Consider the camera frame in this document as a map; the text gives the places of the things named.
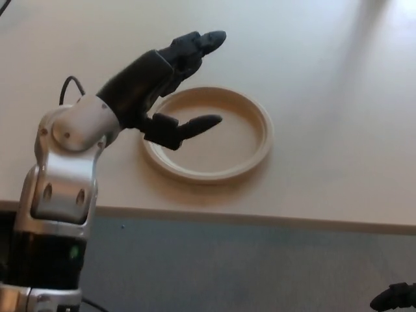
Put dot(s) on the robot black right hand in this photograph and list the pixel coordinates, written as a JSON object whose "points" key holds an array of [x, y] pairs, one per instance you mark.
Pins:
{"points": [[398, 297]]}

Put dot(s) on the robot black left hand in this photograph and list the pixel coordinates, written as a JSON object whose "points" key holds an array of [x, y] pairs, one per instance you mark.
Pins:
{"points": [[136, 87]]}

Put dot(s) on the beige round paper plate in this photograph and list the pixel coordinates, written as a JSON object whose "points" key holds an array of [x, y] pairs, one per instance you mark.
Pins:
{"points": [[227, 139]]}

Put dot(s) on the robot silver left arm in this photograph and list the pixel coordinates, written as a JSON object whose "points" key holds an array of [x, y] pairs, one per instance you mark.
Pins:
{"points": [[61, 169]]}

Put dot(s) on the dark table leg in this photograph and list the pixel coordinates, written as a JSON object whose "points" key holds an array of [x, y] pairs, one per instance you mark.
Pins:
{"points": [[6, 234]]}

